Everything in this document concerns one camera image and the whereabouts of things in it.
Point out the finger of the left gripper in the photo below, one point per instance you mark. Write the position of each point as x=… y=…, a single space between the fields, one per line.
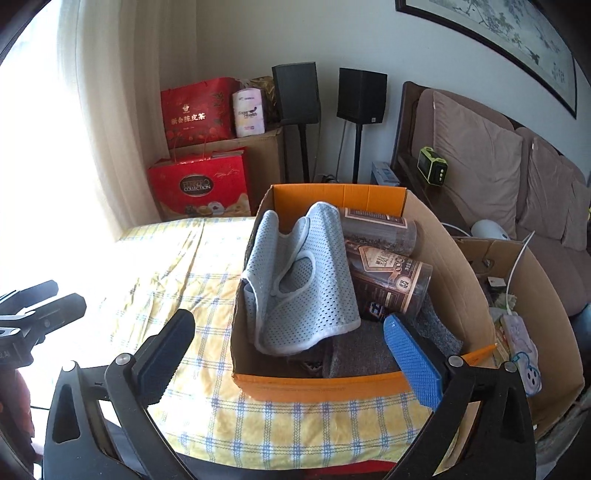
x=17 y=300
x=36 y=324

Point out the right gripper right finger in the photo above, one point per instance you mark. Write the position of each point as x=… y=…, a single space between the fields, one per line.
x=420 y=360

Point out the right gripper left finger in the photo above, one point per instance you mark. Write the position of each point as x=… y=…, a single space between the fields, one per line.
x=159 y=356

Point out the light grey sock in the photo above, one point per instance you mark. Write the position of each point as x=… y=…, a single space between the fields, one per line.
x=362 y=352

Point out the snickers candy bar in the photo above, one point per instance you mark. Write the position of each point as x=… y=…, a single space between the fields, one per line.
x=376 y=312

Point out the brown label jar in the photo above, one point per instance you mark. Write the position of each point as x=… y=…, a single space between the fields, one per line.
x=398 y=282
x=386 y=232

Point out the white mesh vest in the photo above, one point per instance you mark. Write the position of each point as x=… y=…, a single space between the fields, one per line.
x=297 y=286

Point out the dark grey knit sock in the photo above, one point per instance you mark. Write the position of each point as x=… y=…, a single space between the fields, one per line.
x=429 y=325

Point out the person's left hand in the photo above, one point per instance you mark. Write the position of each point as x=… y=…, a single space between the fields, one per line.
x=16 y=418

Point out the orange cardboard fruit box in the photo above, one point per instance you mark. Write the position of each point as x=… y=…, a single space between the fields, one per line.
x=454 y=291

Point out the white power strip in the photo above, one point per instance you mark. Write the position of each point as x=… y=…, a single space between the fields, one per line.
x=523 y=352

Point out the yellow plaid tablecloth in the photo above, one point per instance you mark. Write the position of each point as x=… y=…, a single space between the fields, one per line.
x=195 y=265

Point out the brown cardboard clutter box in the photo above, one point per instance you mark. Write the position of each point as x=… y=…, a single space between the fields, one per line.
x=545 y=319

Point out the white round device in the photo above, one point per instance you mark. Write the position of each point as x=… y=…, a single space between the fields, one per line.
x=489 y=229

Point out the red chocolate gift bag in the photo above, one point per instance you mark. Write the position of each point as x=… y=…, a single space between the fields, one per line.
x=201 y=185

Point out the white blue small box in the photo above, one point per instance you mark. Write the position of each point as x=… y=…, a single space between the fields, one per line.
x=383 y=175

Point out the green portable radio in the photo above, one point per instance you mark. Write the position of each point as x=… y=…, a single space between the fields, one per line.
x=432 y=166

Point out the brown sofa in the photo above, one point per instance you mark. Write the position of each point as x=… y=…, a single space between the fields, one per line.
x=553 y=204

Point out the beige sofa cushion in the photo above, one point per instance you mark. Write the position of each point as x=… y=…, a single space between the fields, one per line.
x=484 y=163

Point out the brown cardboard carton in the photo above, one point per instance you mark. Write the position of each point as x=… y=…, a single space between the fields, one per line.
x=264 y=160

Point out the red tea gift bag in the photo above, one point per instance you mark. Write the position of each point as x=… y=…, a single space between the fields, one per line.
x=199 y=113

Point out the beige curtain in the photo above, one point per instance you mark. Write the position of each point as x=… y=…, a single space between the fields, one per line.
x=117 y=57

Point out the right black speaker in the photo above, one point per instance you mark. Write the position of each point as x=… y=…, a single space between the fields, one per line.
x=362 y=100

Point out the black speaker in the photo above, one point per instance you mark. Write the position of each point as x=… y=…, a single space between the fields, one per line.
x=298 y=101
x=362 y=100

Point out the white tissue roll pack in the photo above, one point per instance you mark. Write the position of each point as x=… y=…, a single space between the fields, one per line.
x=248 y=111

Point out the left black speaker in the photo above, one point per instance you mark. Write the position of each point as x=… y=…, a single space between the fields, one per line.
x=298 y=101

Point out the framed ink painting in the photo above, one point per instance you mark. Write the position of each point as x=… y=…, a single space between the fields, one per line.
x=517 y=30

